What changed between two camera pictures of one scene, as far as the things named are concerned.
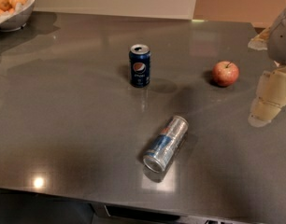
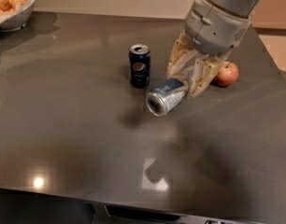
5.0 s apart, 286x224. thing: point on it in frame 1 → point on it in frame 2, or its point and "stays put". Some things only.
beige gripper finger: x=261 y=41 → x=180 y=55
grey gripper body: x=281 y=39 → x=215 y=27
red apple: x=225 y=73 stays put
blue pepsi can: x=140 y=65 stays put
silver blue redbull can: x=165 y=144 → x=166 y=97
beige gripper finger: x=274 y=92 → x=206 y=70
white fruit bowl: x=18 y=19 stays put
